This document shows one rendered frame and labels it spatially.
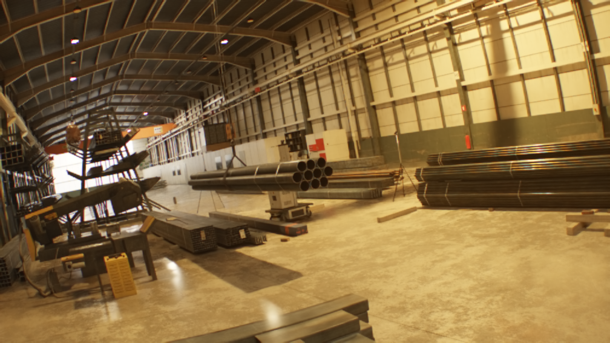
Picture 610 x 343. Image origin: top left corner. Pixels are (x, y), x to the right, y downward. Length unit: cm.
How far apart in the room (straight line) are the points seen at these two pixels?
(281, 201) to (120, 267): 531
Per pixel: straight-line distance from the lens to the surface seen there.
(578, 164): 751
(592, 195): 731
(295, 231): 912
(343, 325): 302
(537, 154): 840
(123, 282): 665
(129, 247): 725
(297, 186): 675
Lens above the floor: 164
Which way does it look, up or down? 3 degrees down
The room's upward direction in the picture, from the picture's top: 10 degrees counter-clockwise
